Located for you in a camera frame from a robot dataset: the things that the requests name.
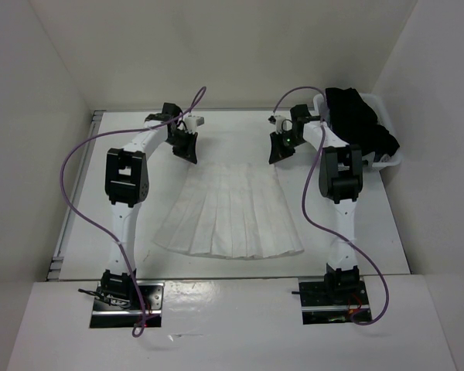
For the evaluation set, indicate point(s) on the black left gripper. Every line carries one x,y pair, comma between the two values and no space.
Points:
188,152

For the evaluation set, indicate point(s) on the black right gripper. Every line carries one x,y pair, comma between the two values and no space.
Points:
278,153

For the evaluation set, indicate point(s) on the white pleated skirt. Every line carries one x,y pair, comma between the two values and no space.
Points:
236,212

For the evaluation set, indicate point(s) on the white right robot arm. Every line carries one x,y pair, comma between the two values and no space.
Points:
340,182

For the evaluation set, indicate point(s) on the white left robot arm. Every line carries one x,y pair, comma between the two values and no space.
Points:
127,186

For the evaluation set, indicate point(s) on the black skirt in basket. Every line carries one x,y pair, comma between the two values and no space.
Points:
355,122

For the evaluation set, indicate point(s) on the white perforated plastic basket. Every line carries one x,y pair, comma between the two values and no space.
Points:
320,107

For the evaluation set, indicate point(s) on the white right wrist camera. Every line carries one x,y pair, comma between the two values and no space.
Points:
281,123

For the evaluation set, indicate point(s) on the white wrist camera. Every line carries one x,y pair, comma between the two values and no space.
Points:
281,123
191,123

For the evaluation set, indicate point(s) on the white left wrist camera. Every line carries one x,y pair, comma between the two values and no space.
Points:
191,123

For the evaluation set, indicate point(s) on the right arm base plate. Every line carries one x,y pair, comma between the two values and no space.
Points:
318,308

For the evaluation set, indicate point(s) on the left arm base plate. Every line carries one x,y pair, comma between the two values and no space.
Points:
111,312

